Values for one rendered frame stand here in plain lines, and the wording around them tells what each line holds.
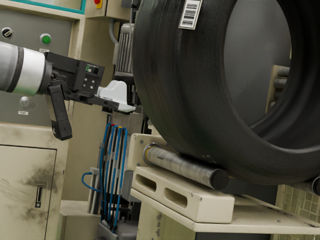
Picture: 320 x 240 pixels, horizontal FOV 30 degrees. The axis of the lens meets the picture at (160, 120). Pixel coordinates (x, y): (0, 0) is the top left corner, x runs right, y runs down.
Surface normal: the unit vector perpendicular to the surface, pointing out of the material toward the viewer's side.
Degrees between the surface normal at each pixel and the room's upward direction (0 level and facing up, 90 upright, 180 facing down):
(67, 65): 90
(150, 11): 81
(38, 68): 74
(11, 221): 90
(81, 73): 90
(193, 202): 90
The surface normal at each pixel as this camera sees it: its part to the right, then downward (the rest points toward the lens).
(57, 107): 0.45, 0.12
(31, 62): 0.48, -0.37
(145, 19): -0.87, -0.21
